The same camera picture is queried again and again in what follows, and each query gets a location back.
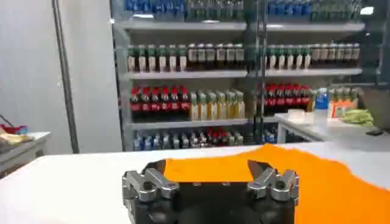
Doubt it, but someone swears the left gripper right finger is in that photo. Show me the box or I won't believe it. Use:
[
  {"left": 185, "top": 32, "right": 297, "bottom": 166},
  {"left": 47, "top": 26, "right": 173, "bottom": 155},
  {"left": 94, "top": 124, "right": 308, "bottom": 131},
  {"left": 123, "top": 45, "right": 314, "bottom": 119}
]
[{"left": 246, "top": 159, "right": 300, "bottom": 202}]

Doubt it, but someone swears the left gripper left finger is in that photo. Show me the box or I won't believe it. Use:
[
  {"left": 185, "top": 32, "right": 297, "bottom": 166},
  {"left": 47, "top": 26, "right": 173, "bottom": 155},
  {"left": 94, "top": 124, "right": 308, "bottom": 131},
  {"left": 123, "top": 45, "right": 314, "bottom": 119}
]
[{"left": 122, "top": 158, "right": 180, "bottom": 203}]

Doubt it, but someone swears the orange cloth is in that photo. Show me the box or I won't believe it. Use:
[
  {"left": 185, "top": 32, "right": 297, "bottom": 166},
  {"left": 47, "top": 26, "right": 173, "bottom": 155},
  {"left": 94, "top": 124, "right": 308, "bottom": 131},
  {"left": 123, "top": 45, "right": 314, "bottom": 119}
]
[{"left": 163, "top": 143, "right": 390, "bottom": 224}]

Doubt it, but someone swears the white desk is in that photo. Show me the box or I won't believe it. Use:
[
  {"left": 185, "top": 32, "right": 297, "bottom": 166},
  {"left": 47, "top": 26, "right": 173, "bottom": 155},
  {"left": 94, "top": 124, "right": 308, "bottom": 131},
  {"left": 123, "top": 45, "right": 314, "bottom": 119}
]
[{"left": 274, "top": 112, "right": 390, "bottom": 152}]

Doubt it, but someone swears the blue-label water bottle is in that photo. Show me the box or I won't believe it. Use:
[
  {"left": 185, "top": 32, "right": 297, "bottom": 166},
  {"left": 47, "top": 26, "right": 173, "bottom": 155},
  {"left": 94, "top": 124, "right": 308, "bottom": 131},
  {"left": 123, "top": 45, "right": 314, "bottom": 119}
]
[{"left": 313, "top": 88, "right": 330, "bottom": 124}]

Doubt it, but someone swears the yellow-green cloth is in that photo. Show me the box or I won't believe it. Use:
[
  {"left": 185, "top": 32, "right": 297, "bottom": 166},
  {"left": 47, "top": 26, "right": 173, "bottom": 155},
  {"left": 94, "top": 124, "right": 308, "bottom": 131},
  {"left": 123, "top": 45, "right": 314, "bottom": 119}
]
[{"left": 341, "top": 108, "right": 375, "bottom": 127}]

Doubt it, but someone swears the shelf rack with bottled drinks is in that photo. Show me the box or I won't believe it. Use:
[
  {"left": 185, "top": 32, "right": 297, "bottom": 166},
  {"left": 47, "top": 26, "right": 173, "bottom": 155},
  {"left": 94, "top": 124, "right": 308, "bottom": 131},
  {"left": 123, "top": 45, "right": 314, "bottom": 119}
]
[{"left": 110, "top": 0, "right": 366, "bottom": 152}]

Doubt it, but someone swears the small white side table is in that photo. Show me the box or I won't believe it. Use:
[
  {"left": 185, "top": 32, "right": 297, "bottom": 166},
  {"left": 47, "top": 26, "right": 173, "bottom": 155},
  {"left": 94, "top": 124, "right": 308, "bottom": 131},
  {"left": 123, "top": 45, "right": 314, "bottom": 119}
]
[{"left": 0, "top": 131, "right": 52, "bottom": 179}]

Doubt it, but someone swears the grey upright pole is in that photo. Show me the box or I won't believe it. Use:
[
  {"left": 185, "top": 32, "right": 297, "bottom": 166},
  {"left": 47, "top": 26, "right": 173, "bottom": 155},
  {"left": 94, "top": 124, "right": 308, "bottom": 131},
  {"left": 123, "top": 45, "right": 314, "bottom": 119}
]
[{"left": 51, "top": 0, "right": 80, "bottom": 155}]

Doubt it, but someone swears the pale yellow cloth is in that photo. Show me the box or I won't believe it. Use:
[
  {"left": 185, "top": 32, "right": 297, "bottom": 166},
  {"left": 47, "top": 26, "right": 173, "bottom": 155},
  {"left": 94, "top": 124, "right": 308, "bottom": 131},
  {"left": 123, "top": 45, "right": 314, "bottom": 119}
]
[{"left": 0, "top": 133, "right": 35, "bottom": 145}]

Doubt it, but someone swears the red basket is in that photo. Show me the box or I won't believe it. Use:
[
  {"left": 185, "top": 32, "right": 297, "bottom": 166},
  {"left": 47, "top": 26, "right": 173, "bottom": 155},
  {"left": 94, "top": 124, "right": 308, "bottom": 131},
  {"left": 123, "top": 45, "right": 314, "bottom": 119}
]
[{"left": 0, "top": 123, "right": 29, "bottom": 135}]

